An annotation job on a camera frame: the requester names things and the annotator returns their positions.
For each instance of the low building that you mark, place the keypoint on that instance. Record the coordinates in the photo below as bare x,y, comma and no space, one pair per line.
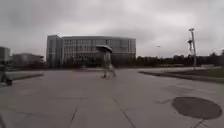
26,59

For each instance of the grey concrete slab plaza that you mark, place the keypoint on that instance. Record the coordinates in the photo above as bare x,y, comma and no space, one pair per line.
100,100

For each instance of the person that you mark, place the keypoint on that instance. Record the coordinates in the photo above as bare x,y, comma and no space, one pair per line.
2,71
107,61

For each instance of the round manhole cover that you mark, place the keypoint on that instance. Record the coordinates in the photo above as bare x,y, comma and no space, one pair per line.
196,107

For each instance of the wide grey building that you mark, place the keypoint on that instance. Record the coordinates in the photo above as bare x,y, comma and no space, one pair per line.
83,45

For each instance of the grass strip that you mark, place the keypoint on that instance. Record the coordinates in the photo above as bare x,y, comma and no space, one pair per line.
26,75
206,72

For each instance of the row of trees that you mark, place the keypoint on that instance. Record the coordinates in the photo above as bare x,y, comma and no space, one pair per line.
166,61

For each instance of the tall pole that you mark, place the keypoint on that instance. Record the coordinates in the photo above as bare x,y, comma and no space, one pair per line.
194,50

